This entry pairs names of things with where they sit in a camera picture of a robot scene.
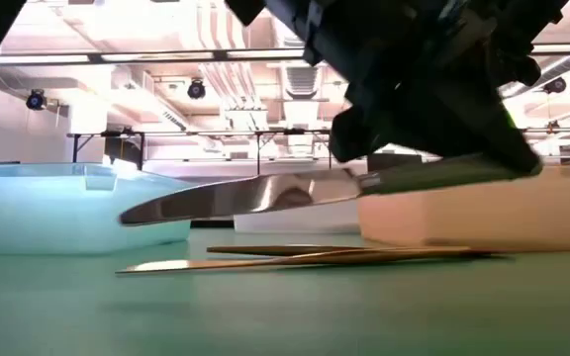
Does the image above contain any black ceiling cord reel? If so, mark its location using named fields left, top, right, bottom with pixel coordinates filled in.
left=187, top=78, right=207, bottom=101
left=542, top=76, right=568, bottom=96
left=25, top=88, right=48, bottom=112

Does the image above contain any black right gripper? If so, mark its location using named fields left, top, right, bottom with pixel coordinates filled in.
left=225, top=0, right=570, bottom=177

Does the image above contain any teal translucent plastic bin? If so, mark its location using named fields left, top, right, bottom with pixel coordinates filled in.
left=0, top=162, right=193, bottom=256

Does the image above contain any overhead light bar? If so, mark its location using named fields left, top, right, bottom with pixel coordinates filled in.
left=0, top=43, right=570, bottom=66

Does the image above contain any silver metal knife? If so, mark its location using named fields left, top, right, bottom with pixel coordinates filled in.
left=118, top=152, right=544, bottom=227

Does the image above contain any clear plastic bin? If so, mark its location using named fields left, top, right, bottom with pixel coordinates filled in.
left=233, top=200, right=363, bottom=235

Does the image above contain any green table mat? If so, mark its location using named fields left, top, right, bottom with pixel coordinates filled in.
left=0, top=229, right=570, bottom=356

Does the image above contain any black pipe frame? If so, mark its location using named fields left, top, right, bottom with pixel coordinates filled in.
left=65, top=128, right=333, bottom=175

